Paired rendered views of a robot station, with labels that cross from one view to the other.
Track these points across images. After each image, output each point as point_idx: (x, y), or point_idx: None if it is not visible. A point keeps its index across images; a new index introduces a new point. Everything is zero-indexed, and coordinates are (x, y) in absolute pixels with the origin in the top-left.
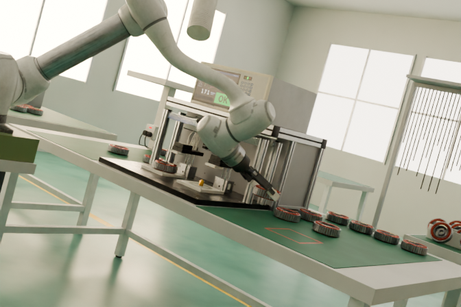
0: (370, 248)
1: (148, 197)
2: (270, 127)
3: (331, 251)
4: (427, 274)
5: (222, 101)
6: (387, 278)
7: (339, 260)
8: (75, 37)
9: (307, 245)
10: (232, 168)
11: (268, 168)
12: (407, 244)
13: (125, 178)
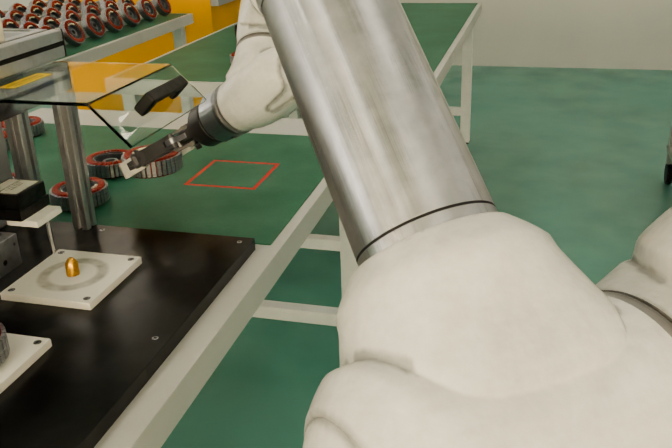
0: (122, 146)
1: (231, 341)
2: (57, 38)
3: (259, 150)
4: (185, 118)
5: None
6: (300, 124)
7: (297, 142)
8: None
9: (275, 160)
10: (222, 141)
11: (25, 139)
12: (37, 126)
13: (178, 392)
